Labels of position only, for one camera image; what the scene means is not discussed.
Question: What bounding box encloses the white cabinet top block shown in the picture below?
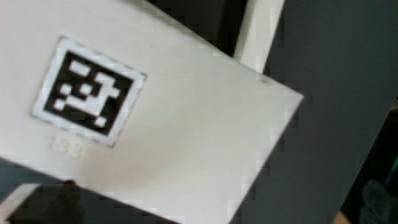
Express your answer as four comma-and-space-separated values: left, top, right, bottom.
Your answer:
0, 0, 302, 224

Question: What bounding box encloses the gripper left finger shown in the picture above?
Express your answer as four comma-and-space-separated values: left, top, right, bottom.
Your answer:
0, 180, 84, 224

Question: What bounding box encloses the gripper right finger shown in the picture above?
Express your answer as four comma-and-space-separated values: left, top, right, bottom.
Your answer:
339, 106, 398, 224

